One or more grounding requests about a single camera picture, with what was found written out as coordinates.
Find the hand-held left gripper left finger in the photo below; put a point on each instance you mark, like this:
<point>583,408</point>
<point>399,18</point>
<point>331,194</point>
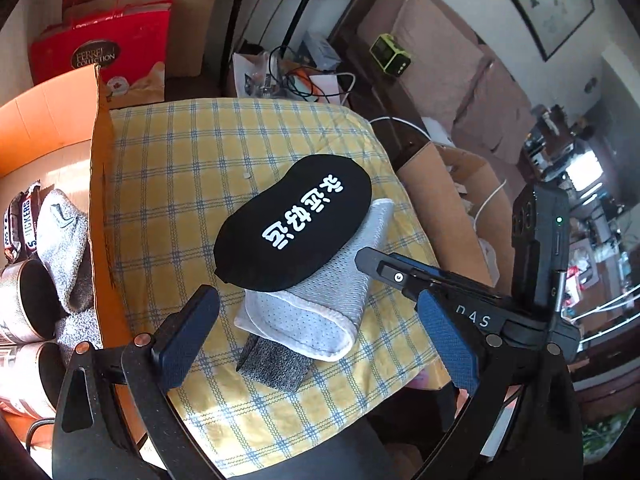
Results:
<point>185,340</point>

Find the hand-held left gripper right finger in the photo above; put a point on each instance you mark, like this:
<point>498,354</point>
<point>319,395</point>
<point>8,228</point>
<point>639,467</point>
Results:
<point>447,345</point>

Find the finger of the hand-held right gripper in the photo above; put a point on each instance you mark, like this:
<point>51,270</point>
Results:
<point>390,270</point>

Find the grey mesh cloth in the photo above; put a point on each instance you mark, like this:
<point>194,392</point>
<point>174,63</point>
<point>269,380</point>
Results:
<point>325,310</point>

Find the dark grey knit cloth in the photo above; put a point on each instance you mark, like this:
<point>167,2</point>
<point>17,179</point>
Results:
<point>280,365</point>

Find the grey sock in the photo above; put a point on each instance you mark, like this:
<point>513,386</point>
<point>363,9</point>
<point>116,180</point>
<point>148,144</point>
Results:
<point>75,330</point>
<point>62,240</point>

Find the black eye mask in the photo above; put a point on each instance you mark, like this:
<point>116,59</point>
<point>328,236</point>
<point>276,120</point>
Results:
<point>300,185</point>

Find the brown labelled canister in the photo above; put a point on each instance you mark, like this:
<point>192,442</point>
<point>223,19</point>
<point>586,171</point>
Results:
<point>20,305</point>
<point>30,380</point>

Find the brown candy bar pack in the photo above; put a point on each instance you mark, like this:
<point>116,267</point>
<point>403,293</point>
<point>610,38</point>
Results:
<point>20,230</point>

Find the orange cardboard box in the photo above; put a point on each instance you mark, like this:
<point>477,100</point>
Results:
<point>45,125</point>

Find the white plastic bag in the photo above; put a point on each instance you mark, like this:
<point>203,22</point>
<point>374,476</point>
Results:
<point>489,260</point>

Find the open brown cardboard box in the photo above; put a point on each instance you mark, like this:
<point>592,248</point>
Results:
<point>435,195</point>

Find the bright screen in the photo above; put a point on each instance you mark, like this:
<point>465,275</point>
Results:
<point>585,170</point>

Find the yellow plaid cloth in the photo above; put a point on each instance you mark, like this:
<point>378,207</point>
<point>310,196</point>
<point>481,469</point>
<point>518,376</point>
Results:
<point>175,185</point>

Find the small white box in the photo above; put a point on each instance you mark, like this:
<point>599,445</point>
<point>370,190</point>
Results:
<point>327,90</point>

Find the brown sofa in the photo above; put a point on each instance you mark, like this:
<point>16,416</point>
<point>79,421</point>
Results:
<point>440,60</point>

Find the green box-shaped device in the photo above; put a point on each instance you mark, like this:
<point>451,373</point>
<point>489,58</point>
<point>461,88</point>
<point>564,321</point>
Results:
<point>390,55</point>

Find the blue and white box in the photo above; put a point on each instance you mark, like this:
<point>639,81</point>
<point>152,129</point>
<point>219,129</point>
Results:
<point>320,50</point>

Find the framed ink painting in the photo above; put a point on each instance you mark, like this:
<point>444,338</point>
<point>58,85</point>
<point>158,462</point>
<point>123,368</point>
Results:
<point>545,0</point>

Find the black speaker stand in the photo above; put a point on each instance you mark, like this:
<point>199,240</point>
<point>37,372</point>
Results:
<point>297,20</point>

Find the red gift bag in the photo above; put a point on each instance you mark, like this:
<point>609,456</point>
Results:
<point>100,35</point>

